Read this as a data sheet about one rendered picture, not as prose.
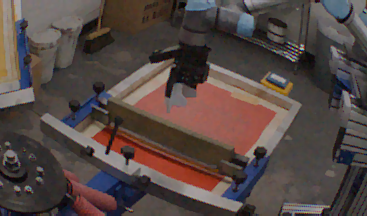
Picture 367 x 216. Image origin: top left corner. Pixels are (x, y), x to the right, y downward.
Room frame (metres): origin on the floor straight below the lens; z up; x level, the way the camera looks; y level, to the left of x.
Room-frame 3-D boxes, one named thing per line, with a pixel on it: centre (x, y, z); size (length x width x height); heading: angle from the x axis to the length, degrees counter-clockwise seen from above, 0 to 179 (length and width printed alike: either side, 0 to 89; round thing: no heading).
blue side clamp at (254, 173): (1.48, -0.22, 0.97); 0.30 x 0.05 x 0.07; 159
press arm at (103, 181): (1.28, 0.16, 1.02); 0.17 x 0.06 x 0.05; 159
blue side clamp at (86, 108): (1.68, 0.30, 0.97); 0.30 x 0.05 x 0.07; 159
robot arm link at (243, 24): (1.62, -0.09, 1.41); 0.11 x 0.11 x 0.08; 1
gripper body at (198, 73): (1.60, 0.00, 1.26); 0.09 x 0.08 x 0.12; 69
